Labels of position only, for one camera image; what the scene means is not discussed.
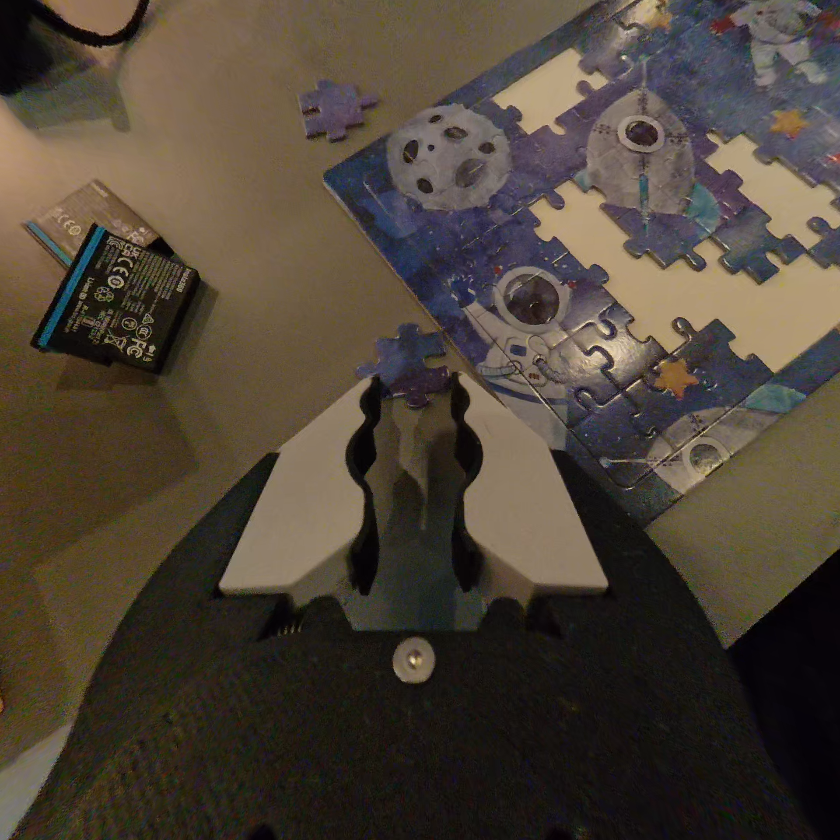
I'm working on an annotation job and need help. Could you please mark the purple puzzle piece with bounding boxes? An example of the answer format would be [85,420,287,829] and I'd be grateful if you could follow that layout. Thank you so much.
[357,323,454,409]

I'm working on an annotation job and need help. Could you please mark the grey battery pack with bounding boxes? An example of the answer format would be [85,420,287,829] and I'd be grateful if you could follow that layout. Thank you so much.
[23,178,175,269]

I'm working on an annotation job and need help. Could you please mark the space jigsaw puzzle board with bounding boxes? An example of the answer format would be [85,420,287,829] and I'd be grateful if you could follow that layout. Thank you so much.
[323,0,840,526]

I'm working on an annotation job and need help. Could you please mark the black battery blue edge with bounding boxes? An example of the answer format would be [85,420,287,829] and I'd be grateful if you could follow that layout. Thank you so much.
[31,223,201,376]

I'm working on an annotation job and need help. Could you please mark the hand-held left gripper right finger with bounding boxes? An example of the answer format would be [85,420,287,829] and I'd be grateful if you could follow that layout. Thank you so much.
[449,373,609,601]

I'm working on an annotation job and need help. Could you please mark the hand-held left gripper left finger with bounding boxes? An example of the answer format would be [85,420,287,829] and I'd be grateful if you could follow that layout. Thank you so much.
[220,375,385,598]

